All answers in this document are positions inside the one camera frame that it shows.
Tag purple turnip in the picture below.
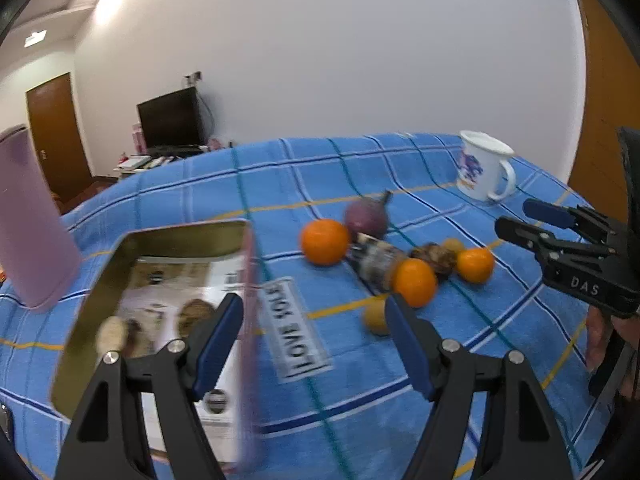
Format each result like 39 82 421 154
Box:
344 189 393 242

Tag black television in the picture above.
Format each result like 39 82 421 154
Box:
136 86 207 152

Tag pink metal tin box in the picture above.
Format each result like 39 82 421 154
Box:
50 219 263 476

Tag pink tin lid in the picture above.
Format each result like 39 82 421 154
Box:
0 124 82 313

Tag white blanket label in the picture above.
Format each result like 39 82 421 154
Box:
262 277 333 383

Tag white cabinet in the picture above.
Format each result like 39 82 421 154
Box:
112 152 211 181

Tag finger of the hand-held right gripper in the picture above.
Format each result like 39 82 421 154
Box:
494 216 616 266
522 198 618 243

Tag orange-brown wooden door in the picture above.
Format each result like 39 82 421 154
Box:
567 0 640 206

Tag printed paper sheet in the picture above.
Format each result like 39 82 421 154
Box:
117 257 246 463

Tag person's right hand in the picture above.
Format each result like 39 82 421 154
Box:
586 305 640 401

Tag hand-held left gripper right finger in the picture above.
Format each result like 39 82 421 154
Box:
384 294 576 480

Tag brown wooden door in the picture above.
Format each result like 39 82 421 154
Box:
26 73 93 188

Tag white printed mug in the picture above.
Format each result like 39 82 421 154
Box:
456 130 517 204

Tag large orange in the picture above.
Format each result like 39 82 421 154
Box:
300 218 351 267

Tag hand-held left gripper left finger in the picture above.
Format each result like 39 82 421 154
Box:
55 292 246 480

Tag blue plaid blanket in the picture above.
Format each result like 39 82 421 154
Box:
0 132 613 480

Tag brown yam piece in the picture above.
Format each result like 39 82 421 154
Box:
348 232 407 293
95 316 153 356

